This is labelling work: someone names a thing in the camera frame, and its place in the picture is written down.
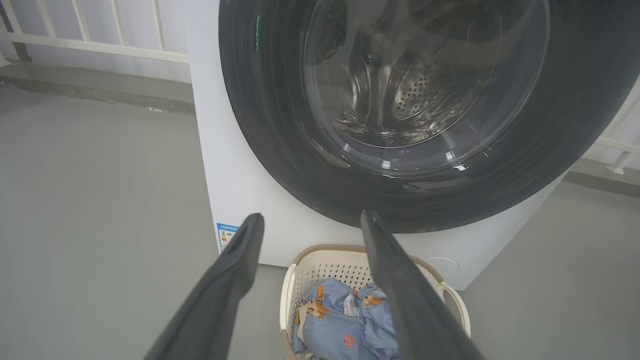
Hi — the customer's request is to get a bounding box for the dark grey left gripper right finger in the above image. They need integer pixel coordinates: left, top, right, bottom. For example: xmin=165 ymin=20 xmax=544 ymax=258
xmin=361 ymin=210 xmax=486 ymax=360

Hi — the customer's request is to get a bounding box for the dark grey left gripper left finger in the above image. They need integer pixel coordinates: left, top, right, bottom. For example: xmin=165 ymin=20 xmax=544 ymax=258
xmin=144 ymin=213 xmax=265 ymax=360

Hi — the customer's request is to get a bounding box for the blue fox print garment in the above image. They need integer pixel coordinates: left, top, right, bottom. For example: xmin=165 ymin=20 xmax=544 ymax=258
xmin=356 ymin=282 xmax=400 ymax=360
xmin=292 ymin=278 xmax=373 ymax=360

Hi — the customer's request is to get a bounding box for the black round glass washer door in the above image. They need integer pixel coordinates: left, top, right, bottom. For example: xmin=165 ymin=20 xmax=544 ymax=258
xmin=218 ymin=0 xmax=640 ymax=234

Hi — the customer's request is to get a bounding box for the cream plastic laundry basket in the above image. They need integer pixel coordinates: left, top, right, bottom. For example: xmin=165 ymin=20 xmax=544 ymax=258
xmin=280 ymin=244 xmax=472 ymax=360

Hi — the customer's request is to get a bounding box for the white washing machine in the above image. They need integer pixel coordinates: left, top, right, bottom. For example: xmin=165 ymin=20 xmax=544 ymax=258
xmin=185 ymin=0 xmax=640 ymax=291

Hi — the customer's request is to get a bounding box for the blue energy label sticker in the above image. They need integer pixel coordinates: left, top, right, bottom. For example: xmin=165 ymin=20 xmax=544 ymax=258
xmin=216 ymin=223 xmax=241 ymax=253

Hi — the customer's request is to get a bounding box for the steel perforated washer drum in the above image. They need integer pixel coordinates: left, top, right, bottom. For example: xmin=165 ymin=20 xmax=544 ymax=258
xmin=305 ymin=0 xmax=551 ymax=151

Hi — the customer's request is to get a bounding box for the white metal railing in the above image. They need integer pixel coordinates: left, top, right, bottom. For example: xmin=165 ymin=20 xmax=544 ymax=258
xmin=582 ymin=75 xmax=640 ymax=176
xmin=0 ymin=0 xmax=191 ymax=66

